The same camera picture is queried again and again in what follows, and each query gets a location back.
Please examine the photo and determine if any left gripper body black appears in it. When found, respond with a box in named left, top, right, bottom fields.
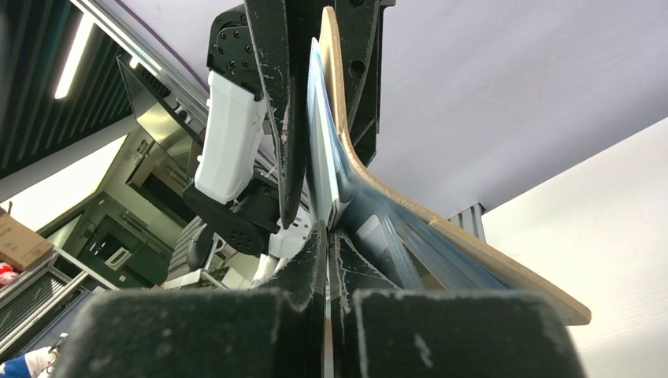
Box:
left=243, top=0, right=396, bottom=37

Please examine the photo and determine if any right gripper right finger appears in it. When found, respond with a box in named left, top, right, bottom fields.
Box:
left=332, top=232, right=585, bottom=377

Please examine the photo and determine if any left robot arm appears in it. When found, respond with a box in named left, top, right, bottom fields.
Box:
left=184, top=1, right=328, bottom=258

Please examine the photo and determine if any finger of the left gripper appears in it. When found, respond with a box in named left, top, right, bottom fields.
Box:
left=244, top=1, right=310, bottom=228
left=335, top=0, right=384, bottom=166

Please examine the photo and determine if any beige card holder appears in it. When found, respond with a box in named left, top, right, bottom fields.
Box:
left=306, top=6, right=592, bottom=325

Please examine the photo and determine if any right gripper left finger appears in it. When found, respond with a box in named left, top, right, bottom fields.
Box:
left=54, top=222, right=328, bottom=377

